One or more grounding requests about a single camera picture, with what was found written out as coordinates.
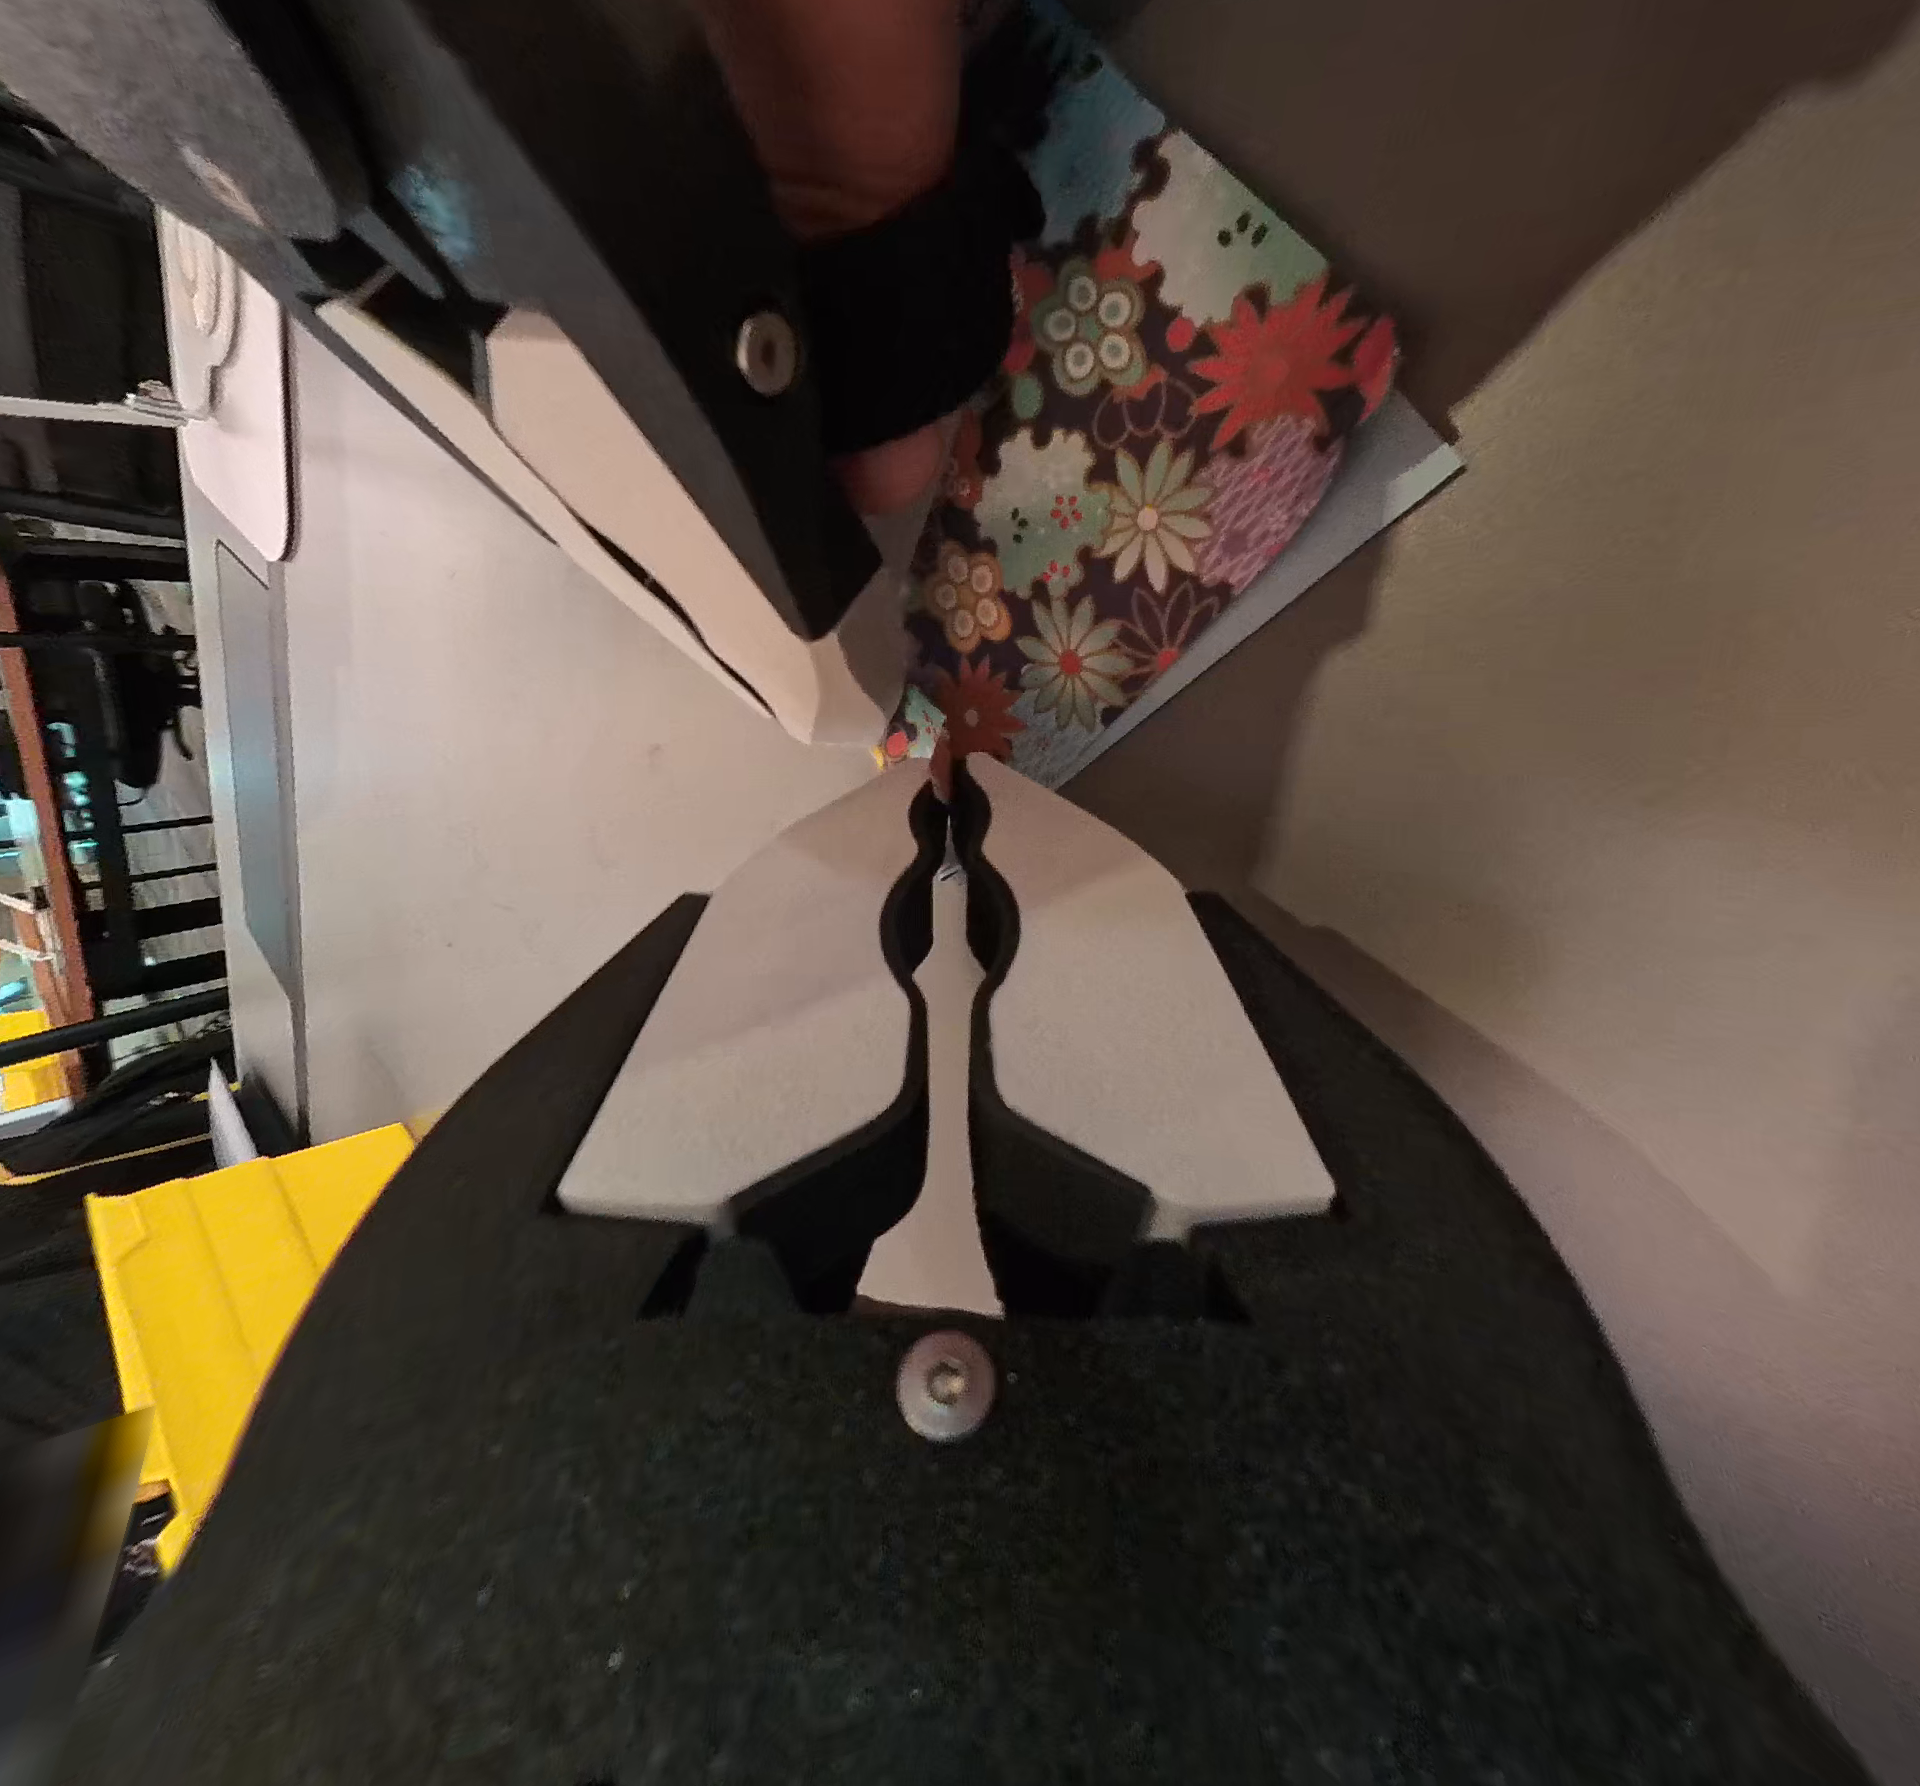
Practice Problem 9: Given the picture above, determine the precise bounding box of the small yellow box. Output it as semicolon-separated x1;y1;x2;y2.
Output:
0;1008;91;1114

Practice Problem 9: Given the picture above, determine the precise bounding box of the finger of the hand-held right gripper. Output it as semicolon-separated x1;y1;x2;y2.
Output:
311;299;786;727
483;304;911;749

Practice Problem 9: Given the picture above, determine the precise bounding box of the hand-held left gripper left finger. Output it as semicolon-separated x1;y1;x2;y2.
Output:
554;766;935;1240

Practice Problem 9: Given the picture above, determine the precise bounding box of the black metal frame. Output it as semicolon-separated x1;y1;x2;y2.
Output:
0;107;242;1114

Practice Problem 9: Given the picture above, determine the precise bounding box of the brown wooden frame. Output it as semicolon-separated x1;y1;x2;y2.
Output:
0;571;104;1031

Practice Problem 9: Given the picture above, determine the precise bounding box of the person's right hand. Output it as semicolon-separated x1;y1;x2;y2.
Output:
659;0;1029;517

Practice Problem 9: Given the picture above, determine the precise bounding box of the white rounded board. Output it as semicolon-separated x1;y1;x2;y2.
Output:
156;202;301;567

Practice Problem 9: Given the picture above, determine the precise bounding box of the yellow plastic bin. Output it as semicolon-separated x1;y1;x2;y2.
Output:
82;1118;426;1578

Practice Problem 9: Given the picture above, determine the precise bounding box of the grey metal panel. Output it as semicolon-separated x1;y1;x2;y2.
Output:
214;540;311;1144

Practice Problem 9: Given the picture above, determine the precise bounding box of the floral origami paper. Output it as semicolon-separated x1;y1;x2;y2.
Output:
875;0;1468;807

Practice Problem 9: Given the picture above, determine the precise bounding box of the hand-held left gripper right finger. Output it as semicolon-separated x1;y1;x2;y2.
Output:
960;759;1340;1247

